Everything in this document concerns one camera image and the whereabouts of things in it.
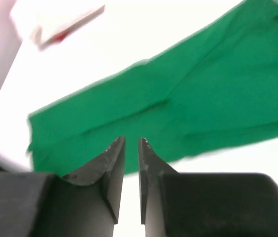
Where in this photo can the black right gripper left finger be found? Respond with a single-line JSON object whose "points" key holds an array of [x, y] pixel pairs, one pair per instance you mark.
{"points": [[82, 203]]}

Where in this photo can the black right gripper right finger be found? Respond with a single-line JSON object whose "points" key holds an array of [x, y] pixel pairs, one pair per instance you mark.
{"points": [[174, 204]]}

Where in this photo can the green t shirt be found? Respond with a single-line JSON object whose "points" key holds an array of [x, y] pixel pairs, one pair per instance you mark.
{"points": [[214, 90]]}

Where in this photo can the red t shirt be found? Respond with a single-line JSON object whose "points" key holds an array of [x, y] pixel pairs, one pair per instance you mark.
{"points": [[59, 37]]}

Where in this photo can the white t shirt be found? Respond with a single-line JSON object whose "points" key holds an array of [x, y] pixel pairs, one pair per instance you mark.
{"points": [[63, 20]]}

